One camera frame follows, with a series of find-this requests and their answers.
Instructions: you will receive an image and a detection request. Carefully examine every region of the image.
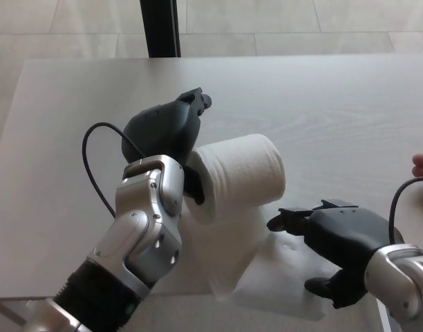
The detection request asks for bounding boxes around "grey diagonal table brace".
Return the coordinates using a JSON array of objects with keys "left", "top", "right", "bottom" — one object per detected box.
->
[{"left": 0, "top": 298, "right": 30, "bottom": 328}]

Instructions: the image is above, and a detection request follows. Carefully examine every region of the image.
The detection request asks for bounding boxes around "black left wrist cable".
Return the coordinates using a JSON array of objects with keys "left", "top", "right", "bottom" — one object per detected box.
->
[{"left": 81, "top": 121, "right": 147, "bottom": 219}]

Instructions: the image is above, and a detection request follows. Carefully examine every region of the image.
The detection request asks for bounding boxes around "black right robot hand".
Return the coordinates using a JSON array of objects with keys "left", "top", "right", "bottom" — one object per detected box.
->
[{"left": 266, "top": 198, "right": 404, "bottom": 310}]

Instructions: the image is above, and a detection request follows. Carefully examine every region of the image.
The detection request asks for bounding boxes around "white table leg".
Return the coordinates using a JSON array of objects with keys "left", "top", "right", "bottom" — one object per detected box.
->
[{"left": 375, "top": 293, "right": 394, "bottom": 332}]

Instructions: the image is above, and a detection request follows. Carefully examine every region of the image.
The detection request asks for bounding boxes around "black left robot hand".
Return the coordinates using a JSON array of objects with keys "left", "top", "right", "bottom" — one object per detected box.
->
[{"left": 120, "top": 87, "right": 213, "bottom": 207}]

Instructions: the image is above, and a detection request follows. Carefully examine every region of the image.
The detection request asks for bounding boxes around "black vertical pillar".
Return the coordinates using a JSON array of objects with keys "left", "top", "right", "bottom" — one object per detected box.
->
[{"left": 139, "top": 0, "right": 182, "bottom": 59}]

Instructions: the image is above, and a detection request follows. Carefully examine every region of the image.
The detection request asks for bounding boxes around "white toilet paper roll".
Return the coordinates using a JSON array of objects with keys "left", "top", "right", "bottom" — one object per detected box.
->
[{"left": 178, "top": 133, "right": 340, "bottom": 321}]

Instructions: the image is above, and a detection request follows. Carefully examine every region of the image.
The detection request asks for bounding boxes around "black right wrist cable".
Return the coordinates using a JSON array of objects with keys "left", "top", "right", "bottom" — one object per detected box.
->
[{"left": 388, "top": 176, "right": 423, "bottom": 245}]

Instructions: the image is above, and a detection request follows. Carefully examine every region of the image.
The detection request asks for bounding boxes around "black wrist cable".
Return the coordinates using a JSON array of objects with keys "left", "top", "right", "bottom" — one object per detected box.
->
[
  {"left": 388, "top": 176, "right": 423, "bottom": 245},
  {"left": 81, "top": 121, "right": 147, "bottom": 219}
]

